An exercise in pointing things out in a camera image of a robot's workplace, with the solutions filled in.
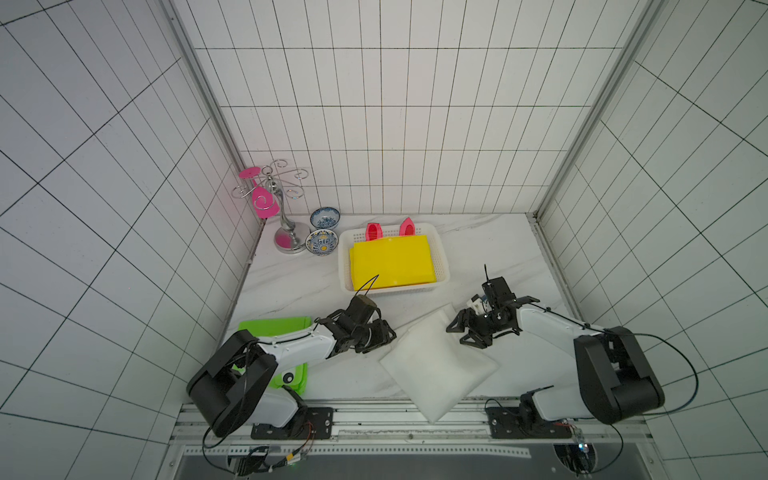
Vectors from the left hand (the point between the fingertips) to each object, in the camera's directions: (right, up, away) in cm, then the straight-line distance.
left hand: (385, 343), depth 85 cm
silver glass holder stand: (-35, +31, +26) cm, 54 cm away
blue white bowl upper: (-25, +39, +33) cm, 57 cm away
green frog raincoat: (-24, -8, -6) cm, 26 cm away
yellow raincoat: (+5, +23, +14) cm, 27 cm away
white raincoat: (+14, -4, -5) cm, 15 cm away
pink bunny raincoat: (-4, +33, +16) cm, 37 cm away
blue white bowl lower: (-24, +29, +25) cm, 45 cm away
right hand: (+17, +2, +1) cm, 18 cm away
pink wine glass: (-45, +43, +24) cm, 67 cm away
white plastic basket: (-10, +32, +18) cm, 38 cm away
